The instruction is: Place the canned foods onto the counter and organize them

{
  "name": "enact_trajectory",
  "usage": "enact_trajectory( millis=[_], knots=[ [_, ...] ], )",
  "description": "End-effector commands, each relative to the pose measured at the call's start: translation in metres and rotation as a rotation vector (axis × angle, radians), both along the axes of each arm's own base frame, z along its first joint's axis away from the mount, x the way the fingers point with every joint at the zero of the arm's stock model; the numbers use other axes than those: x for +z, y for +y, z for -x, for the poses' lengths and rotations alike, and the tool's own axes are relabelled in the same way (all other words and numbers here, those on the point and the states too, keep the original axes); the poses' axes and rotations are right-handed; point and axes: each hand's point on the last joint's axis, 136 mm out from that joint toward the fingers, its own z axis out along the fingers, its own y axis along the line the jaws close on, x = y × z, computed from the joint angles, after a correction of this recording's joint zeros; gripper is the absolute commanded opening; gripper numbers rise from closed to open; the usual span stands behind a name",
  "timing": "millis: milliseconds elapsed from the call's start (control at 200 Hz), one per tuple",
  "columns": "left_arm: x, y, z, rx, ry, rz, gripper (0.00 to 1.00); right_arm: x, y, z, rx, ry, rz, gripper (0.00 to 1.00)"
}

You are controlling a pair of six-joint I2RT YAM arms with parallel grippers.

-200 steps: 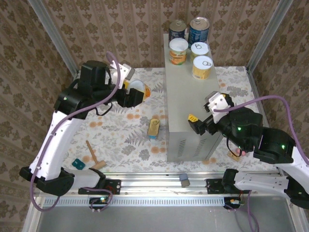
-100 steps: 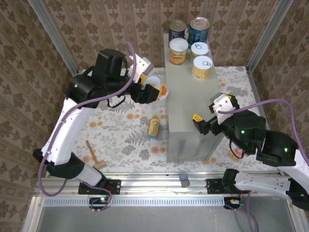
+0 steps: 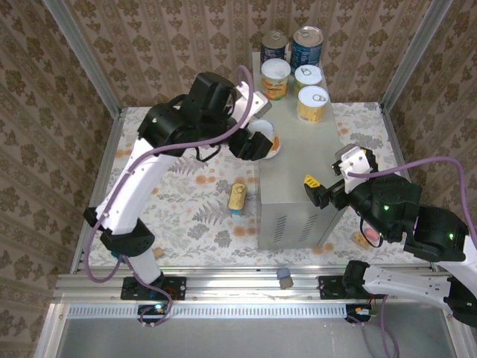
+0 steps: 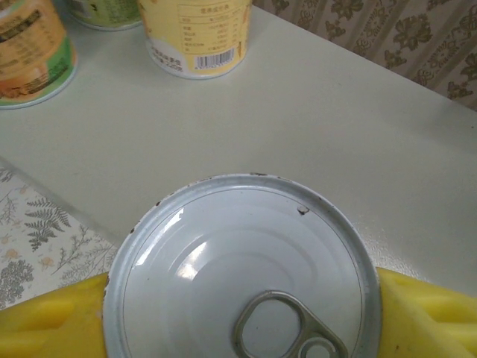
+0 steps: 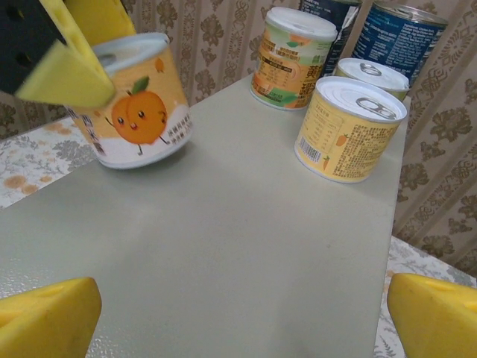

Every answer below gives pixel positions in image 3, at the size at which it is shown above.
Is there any gold rectangular meat tin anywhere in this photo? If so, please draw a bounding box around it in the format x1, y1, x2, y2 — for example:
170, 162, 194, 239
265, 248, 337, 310
227, 182, 249, 216

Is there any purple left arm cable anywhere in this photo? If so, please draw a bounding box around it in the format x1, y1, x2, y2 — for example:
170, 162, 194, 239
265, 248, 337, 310
83, 66, 255, 329

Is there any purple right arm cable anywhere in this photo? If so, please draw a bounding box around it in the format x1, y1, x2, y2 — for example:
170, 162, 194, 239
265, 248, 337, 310
346, 156, 470, 358

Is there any orange peach fruit can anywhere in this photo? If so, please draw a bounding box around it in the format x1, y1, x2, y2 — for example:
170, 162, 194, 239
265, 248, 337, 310
260, 58, 291, 101

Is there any aluminium frame post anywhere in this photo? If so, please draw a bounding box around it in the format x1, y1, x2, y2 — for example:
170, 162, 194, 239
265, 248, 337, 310
382, 0, 454, 109
40, 0, 122, 115

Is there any small black controller board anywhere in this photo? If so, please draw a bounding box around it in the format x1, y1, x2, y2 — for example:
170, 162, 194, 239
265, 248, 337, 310
137, 304, 173, 325
345, 304, 377, 322

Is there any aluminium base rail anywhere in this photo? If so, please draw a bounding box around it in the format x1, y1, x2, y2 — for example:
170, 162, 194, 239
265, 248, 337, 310
51, 263, 463, 304

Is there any floral table cover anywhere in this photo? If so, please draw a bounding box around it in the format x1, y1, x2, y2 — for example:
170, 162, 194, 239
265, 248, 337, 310
87, 102, 429, 268

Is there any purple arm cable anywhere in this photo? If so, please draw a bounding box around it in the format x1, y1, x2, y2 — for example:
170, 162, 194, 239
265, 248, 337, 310
346, 156, 470, 358
83, 66, 255, 329

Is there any aluminium side rail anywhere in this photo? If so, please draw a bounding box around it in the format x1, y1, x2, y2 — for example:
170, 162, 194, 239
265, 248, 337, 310
70, 107, 126, 269
379, 102, 441, 270

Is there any orange label pull-tab can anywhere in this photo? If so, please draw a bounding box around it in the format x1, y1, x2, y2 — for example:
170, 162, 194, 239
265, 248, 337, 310
247, 119, 283, 160

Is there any dark navy can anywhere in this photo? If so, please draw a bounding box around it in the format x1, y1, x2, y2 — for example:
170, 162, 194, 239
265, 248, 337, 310
260, 30, 291, 64

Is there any yellow can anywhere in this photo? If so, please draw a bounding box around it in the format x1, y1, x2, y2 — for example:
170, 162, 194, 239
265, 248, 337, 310
296, 85, 329, 124

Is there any pale green can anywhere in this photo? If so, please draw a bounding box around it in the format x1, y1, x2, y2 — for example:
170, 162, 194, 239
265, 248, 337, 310
294, 64, 323, 91

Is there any grey metal cabinet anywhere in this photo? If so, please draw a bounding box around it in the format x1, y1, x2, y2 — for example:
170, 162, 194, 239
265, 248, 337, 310
252, 51, 355, 251

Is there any yellow cheese wedge toy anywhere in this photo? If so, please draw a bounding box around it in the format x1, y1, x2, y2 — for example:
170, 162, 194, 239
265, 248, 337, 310
352, 231, 372, 250

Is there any tall bright blue can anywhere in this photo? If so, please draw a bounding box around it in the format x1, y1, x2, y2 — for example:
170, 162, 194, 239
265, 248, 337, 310
290, 25, 324, 74

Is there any slotted cable duct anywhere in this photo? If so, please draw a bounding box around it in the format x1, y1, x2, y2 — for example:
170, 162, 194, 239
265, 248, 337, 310
66, 302, 373, 318

